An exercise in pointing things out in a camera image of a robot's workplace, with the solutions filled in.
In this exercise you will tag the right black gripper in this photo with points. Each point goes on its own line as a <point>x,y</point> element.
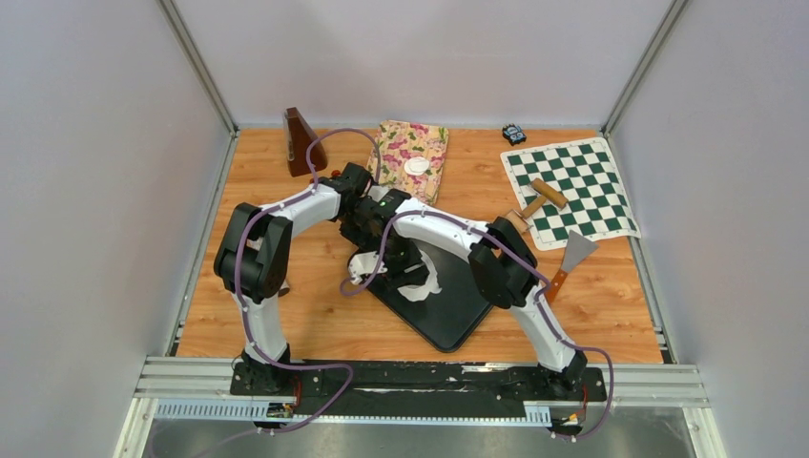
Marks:
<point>398,277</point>

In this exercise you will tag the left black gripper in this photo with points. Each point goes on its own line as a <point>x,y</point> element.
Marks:
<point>347,230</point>

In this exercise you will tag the black baking tray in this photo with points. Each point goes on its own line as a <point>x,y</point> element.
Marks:
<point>444,319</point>

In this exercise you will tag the wooden pastry roller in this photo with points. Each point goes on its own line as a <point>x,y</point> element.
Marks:
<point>520,219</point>

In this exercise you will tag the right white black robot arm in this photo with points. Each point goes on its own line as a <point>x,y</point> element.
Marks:
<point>502,266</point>

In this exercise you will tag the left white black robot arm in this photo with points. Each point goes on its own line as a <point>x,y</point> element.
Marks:
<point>252,261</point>

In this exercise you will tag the floral rectangular tray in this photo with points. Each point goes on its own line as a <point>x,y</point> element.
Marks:
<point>398,141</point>

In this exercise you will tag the brown wooden metronome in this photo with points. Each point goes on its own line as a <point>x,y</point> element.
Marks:
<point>298,135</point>

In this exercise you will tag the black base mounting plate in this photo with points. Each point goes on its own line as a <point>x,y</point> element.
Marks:
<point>426,389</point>

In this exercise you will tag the small blue black toy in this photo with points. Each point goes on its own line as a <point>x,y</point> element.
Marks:
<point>513,134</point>

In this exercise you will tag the green white chess mat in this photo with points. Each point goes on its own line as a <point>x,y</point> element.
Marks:
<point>584,172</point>

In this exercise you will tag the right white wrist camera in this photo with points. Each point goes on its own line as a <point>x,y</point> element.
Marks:
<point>362,265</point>

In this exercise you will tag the wooden handled metal scraper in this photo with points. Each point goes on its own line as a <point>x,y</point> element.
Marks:
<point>578,248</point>

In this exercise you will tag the aluminium frame rail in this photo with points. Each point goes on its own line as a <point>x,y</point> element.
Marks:
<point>174,388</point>

